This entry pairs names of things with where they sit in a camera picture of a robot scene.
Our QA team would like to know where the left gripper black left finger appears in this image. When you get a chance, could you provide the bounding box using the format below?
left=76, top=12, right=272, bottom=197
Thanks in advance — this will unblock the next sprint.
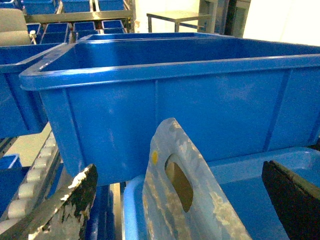
left=0, top=164, right=98, bottom=240

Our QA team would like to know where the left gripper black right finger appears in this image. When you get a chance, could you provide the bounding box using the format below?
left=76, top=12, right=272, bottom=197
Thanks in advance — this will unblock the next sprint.
left=261, top=160, right=320, bottom=240

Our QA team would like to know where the flower print gift bag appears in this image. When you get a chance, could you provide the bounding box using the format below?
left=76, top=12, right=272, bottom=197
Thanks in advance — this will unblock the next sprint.
left=142, top=118, right=250, bottom=240

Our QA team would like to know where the white roller conveyor track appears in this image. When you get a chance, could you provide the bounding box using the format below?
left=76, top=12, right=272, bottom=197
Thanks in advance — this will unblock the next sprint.
left=0, top=132, right=61, bottom=233

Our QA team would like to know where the shallow blue plastic tray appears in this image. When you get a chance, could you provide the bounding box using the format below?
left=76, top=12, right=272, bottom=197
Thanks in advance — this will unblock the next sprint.
left=123, top=147, right=320, bottom=240

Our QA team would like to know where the blue bin at left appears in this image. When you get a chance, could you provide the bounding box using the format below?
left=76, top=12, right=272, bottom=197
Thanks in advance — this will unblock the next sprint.
left=0, top=43, right=65, bottom=139

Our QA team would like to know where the large blue plastic bin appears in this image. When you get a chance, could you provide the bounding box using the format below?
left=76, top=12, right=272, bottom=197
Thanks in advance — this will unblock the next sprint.
left=19, top=37, right=320, bottom=186

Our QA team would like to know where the dark metal side table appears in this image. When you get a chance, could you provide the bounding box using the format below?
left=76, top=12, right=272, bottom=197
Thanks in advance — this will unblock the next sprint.
left=146, top=10, right=212, bottom=33

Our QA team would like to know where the grey chair with white frame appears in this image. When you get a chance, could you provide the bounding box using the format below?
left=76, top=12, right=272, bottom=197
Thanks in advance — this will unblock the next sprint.
left=0, top=8, right=32, bottom=47

